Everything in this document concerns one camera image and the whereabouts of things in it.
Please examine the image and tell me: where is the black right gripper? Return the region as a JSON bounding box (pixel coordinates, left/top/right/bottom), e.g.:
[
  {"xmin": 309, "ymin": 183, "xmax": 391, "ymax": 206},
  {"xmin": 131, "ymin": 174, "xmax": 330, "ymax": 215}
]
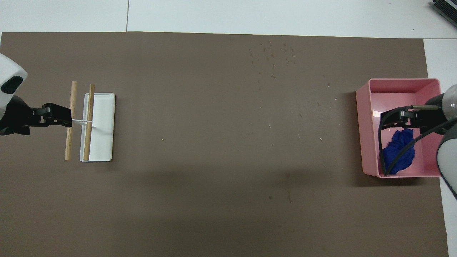
[{"xmin": 380, "ymin": 94, "xmax": 454, "ymax": 134}]

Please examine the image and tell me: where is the pink plastic bin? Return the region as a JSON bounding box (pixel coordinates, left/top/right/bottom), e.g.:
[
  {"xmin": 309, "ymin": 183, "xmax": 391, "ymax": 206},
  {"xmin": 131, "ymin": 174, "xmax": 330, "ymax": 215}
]
[{"xmin": 356, "ymin": 78, "xmax": 447, "ymax": 178}]

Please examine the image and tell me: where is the blue towel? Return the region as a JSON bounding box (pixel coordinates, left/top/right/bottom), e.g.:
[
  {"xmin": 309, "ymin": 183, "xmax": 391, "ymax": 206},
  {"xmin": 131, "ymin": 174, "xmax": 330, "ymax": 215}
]
[{"xmin": 383, "ymin": 128, "xmax": 416, "ymax": 175}]

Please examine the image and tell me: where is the white rectangular tray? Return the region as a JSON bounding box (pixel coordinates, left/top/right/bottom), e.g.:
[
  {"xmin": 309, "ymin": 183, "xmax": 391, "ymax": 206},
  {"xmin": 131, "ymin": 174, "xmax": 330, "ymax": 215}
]
[{"xmin": 80, "ymin": 93, "xmax": 116, "ymax": 162}]

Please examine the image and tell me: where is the brown table mat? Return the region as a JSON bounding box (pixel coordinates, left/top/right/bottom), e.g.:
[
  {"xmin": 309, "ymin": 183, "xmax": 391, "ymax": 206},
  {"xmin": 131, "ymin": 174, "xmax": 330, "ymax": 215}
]
[{"xmin": 0, "ymin": 31, "xmax": 450, "ymax": 257}]

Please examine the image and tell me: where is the grey ribbed device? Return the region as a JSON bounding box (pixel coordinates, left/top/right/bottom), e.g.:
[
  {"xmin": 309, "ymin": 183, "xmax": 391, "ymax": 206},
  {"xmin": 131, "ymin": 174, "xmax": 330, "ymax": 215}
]
[{"xmin": 430, "ymin": 0, "xmax": 457, "ymax": 24}]

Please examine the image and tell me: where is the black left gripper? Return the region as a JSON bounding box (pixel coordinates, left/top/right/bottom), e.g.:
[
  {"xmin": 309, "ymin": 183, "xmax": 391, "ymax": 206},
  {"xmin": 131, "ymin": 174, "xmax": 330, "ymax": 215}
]
[{"xmin": 0, "ymin": 96, "xmax": 72, "ymax": 136}]

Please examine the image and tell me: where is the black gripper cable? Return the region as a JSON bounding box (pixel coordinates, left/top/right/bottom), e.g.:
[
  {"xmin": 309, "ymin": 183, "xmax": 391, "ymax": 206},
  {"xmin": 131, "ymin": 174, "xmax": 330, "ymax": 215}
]
[{"xmin": 378, "ymin": 104, "xmax": 457, "ymax": 176}]

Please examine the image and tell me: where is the wooden dowel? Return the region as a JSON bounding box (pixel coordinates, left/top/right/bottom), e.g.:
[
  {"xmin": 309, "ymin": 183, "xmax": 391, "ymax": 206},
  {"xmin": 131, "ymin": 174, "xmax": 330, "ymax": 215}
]
[
  {"xmin": 65, "ymin": 81, "xmax": 77, "ymax": 161},
  {"xmin": 83, "ymin": 84, "xmax": 95, "ymax": 161}
]

